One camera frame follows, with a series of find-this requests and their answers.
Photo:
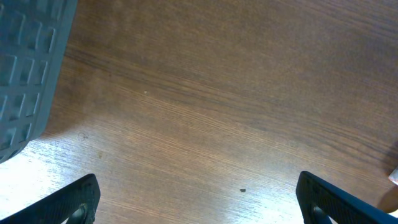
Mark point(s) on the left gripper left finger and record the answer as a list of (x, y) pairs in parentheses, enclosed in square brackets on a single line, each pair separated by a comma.
[(75, 203)]

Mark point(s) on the orange snack packet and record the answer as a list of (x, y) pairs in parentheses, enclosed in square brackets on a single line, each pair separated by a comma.
[(393, 176)]

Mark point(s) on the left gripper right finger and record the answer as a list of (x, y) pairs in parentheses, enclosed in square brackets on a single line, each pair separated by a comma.
[(322, 202)]

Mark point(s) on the grey plastic mesh basket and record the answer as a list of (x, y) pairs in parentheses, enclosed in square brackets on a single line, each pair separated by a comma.
[(34, 36)]

